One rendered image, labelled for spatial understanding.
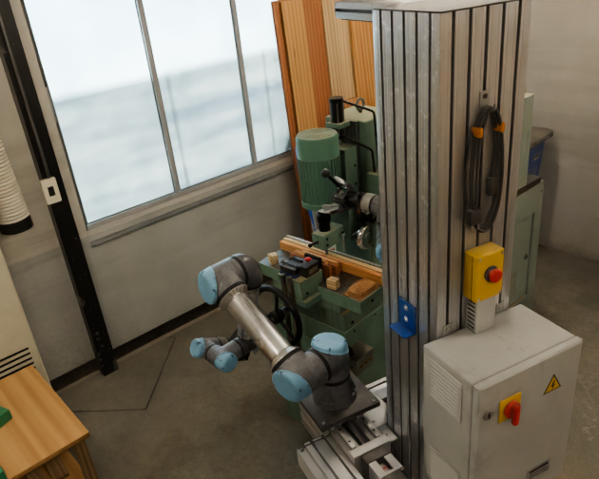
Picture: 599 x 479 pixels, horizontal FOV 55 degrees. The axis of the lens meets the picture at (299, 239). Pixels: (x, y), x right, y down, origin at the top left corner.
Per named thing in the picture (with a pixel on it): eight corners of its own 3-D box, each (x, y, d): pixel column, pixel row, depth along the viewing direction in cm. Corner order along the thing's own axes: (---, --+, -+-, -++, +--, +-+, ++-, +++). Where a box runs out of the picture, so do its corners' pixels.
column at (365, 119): (335, 260, 282) (323, 116, 250) (363, 242, 296) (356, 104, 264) (372, 273, 267) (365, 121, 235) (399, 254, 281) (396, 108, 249)
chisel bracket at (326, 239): (313, 250, 254) (311, 233, 250) (333, 238, 263) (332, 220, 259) (325, 254, 249) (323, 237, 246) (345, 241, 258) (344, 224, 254)
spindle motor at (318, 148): (293, 207, 246) (285, 136, 232) (320, 193, 257) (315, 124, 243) (324, 216, 234) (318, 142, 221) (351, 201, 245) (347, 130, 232)
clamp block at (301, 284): (278, 291, 248) (276, 273, 244) (299, 277, 256) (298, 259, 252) (303, 301, 238) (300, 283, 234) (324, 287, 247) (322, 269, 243)
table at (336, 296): (243, 281, 264) (241, 270, 261) (289, 255, 283) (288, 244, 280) (346, 326, 225) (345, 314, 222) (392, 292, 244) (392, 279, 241)
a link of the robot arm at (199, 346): (198, 362, 217) (185, 354, 223) (221, 361, 225) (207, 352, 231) (203, 343, 216) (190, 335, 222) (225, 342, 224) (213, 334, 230)
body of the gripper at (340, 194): (337, 181, 217) (362, 187, 209) (348, 191, 223) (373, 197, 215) (329, 199, 216) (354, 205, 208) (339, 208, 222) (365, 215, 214)
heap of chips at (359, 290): (342, 294, 235) (341, 286, 233) (363, 279, 244) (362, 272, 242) (359, 300, 229) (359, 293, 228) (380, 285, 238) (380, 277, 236)
